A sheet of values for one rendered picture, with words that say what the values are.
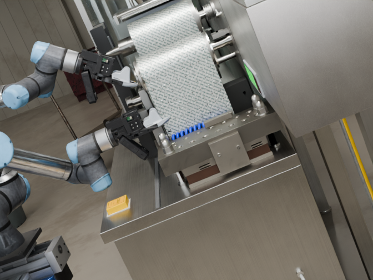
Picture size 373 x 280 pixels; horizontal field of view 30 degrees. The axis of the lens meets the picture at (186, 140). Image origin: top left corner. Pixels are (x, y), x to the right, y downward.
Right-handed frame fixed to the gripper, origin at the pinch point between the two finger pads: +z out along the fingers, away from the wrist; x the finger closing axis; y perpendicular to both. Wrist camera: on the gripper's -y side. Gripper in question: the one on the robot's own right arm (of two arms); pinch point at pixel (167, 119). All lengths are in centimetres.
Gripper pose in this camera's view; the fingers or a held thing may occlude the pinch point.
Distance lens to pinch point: 234.7
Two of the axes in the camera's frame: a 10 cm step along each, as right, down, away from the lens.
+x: -0.5, -2.7, 9.6
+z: 9.2, -3.8, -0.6
